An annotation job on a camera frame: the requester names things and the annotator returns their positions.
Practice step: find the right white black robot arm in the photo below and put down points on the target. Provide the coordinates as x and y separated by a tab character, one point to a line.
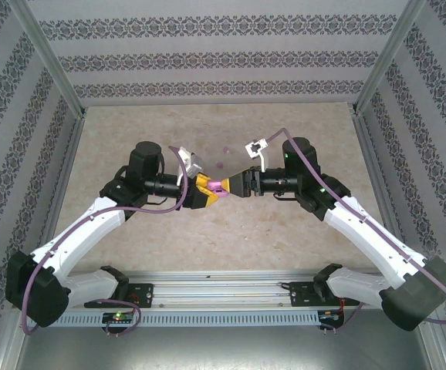
365	231

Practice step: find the grey metal tray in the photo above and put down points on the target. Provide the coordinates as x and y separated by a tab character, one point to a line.
223	350

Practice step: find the aluminium frame post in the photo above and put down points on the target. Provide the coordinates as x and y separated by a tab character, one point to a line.
51	58
386	58

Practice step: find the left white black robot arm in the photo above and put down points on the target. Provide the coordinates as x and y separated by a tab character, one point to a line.
88	227

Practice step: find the pink earbud charging case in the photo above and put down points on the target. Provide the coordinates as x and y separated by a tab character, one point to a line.
216	187

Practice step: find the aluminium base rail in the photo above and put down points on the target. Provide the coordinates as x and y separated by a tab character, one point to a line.
223	289

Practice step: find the aluminium table side rail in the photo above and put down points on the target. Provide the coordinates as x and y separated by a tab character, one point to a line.
374	165
72	165

